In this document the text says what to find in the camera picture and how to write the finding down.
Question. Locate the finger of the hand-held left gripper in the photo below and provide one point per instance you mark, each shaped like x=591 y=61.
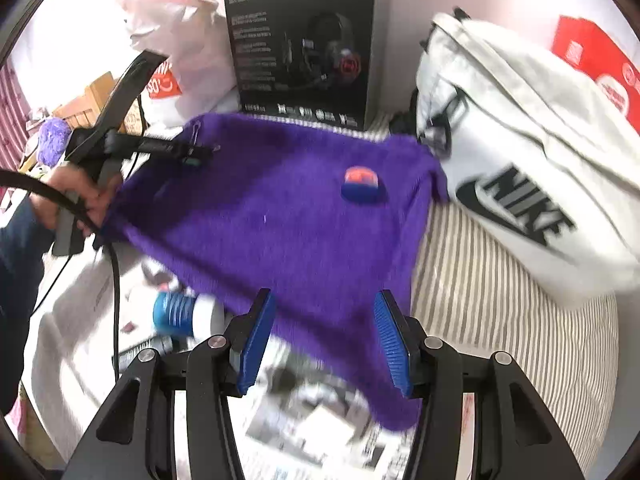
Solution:
x=160 y=147

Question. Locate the black object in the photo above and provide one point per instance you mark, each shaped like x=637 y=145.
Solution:
x=402 y=120

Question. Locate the newspaper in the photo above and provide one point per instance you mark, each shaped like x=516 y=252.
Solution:
x=320 y=425

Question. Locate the person's left forearm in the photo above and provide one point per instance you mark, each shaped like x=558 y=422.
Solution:
x=20 y=270

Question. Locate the green binder clip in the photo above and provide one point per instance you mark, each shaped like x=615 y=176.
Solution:
x=192 y=161

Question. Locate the red paper bag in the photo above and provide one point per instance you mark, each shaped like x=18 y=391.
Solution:
x=585 y=45

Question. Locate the white plastic shopping bag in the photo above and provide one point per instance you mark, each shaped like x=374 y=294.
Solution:
x=195 y=35

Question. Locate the pink and blue eraser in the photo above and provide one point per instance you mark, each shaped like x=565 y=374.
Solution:
x=362 y=185

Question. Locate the white waist bag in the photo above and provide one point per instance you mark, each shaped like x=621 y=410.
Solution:
x=525 y=135

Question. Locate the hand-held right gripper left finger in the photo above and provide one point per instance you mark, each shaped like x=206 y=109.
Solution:
x=257 y=340

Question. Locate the purple fluffy ball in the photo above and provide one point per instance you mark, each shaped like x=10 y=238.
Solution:
x=54 y=140

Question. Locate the black headset box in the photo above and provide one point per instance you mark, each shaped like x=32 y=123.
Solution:
x=300 y=50

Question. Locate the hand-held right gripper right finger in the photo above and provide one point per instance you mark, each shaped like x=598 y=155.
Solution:
x=392 y=345

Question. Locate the person's left hand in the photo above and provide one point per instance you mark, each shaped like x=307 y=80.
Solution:
x=89 y=200

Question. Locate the brown box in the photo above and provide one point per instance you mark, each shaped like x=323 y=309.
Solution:
x=95 y=92

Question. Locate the purple towel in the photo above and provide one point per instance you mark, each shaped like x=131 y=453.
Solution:
x=280 y=210

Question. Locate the white blue vaseline tube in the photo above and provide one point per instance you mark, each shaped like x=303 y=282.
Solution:
x=185 y=315

